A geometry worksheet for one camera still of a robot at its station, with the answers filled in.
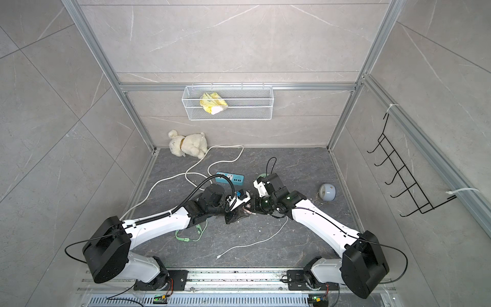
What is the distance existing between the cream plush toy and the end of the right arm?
1.85ft

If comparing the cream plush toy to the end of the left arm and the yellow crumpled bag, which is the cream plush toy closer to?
the yellow crumpled bag

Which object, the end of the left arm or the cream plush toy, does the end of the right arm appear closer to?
the end of the left arm

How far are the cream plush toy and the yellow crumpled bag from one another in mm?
278

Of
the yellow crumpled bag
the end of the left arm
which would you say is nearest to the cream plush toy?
the yellow crumpled bag

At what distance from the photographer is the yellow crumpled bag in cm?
86

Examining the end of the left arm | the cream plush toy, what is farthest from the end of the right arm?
the cream plush toy

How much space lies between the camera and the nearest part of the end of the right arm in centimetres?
58

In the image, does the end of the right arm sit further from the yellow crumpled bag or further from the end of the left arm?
the yellow crumpled bag

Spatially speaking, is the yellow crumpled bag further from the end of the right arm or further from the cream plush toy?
the end of the right arm

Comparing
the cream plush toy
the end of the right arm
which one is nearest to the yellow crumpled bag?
the cream plush toy

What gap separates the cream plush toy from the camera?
3.64 feet

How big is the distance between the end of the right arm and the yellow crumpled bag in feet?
1.44

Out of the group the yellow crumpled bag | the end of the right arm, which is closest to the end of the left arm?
the end of the right arm

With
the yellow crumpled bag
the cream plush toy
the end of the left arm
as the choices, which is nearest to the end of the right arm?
the end of the left arm
